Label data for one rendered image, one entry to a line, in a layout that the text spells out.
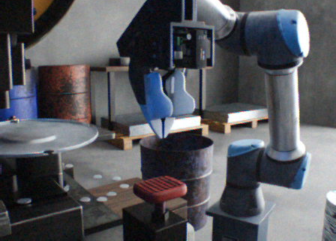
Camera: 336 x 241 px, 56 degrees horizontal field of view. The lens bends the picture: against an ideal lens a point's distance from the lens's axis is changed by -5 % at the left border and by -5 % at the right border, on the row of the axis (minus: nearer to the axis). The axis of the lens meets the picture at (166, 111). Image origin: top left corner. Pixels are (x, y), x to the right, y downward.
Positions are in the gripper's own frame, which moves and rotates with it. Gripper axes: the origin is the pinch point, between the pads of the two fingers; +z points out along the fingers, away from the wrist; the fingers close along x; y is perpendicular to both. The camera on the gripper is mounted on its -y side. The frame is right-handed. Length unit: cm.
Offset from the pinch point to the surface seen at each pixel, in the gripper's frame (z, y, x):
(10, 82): -5.8, -25.7, -14.7
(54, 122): 5.7, -43.0, -1.4
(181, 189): 8.9, 2.9, 2.0
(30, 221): 14.4, -10.6, -16.5
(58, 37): -37, -363, 109
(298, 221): 84, -56, 141
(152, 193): 8.6, 2.1, -2.6
